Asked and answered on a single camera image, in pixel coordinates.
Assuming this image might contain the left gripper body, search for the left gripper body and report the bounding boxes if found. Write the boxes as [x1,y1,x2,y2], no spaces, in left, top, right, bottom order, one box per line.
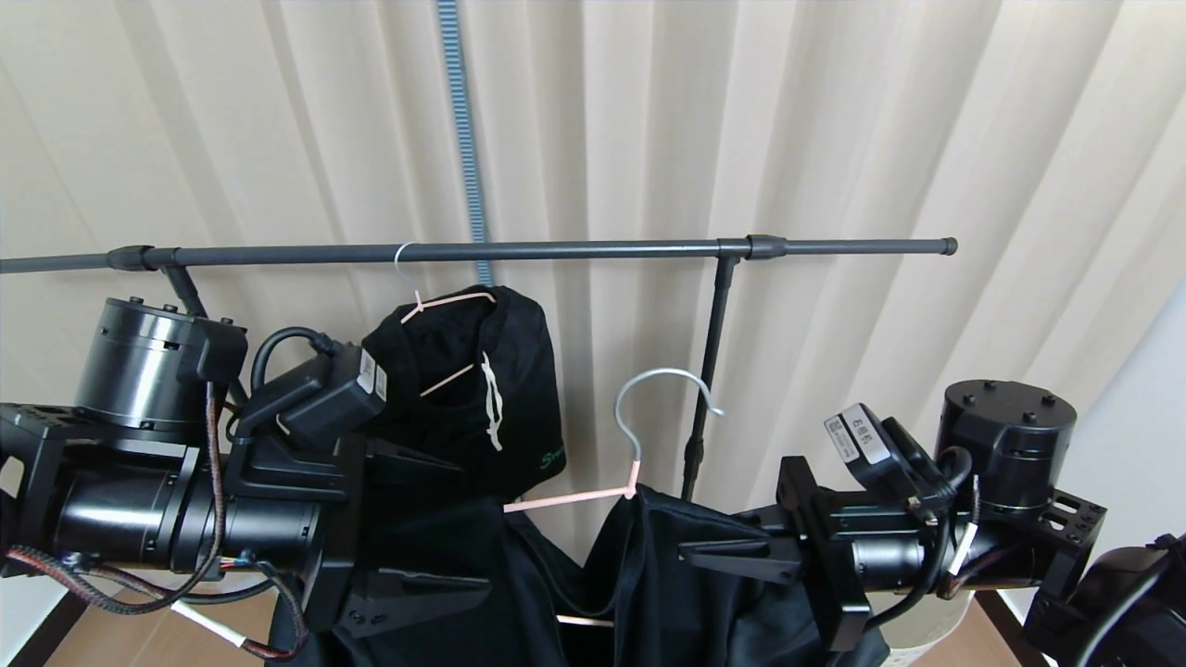
[222,432,373,633]

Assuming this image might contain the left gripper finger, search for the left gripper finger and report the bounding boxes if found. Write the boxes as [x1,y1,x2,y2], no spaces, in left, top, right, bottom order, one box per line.
[364,439,466,485]
[334,570,494,640]

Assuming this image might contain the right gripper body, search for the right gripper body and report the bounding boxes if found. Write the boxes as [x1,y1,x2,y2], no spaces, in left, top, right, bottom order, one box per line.
[776,454,939,652]

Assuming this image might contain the black shorts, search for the black shorts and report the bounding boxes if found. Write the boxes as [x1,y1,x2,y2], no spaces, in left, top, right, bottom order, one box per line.
[361,285,567,503]

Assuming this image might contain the pink clothes hanger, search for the pink clothes hanger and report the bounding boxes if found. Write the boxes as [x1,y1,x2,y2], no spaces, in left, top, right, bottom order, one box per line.
[394,243,498,399]
[503,368,726,630]

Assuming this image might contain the black garment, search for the black garment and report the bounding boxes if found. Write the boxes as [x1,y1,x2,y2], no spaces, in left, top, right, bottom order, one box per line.
[267,484,892,667]

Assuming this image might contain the white laundry basket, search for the white laundry basket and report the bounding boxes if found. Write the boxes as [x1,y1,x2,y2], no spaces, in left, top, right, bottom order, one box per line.
[885,593,976,667]

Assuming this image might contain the black clothes rack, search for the black clothes rack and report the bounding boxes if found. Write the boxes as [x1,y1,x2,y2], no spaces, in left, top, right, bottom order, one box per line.
[0,236,959,503]

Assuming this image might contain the beige curtain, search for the beige curtain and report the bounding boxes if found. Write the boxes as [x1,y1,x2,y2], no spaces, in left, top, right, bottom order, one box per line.
[0,0,1186,594]

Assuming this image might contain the black cable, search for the black cable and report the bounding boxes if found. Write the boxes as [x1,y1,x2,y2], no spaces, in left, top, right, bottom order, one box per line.
[248,325,341,395]
[860,445,976,633]
[1073,547,1186,667]

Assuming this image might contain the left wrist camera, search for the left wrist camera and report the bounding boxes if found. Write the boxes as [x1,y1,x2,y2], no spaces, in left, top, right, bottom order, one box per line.
[225,340,389,503]

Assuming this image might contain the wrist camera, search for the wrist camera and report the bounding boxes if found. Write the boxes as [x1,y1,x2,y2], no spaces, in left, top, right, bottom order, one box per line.
[823,402,948,522]
[225,340,389,503]

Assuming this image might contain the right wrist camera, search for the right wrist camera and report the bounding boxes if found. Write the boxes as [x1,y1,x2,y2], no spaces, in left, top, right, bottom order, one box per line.
[823,402,948,522]

